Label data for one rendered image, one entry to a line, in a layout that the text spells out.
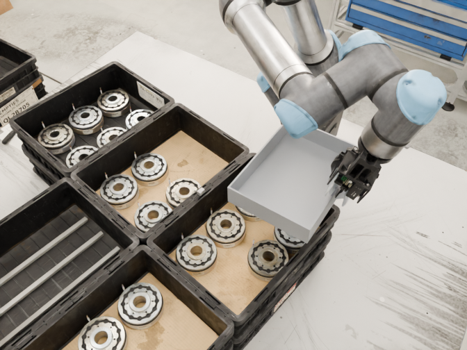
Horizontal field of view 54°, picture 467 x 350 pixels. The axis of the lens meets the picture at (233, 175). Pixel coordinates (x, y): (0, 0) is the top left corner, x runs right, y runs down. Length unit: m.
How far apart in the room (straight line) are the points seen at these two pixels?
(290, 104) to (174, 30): 2.70
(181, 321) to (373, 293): 0.54
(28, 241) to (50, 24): 2.55
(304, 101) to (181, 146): 0.70
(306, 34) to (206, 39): 2.11
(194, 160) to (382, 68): 0.74
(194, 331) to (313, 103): 0.60
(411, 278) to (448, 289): 0.10
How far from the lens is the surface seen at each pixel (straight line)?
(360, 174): 0.88
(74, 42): 3.45
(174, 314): 1.12
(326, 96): 0.79
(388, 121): 0.78
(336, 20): 3.06
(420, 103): 0.74
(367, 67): 0.80
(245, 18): 0.98
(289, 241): 1.19
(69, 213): 1.32
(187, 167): 1.36
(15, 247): 1.31
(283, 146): 1.13
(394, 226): 1.48
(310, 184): 1.06
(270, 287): 1.04
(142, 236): 1.11
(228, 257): 1.18
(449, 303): 1.41
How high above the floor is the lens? 1.86
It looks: 51 degrees down
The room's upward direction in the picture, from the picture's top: 2 degrees clockwise
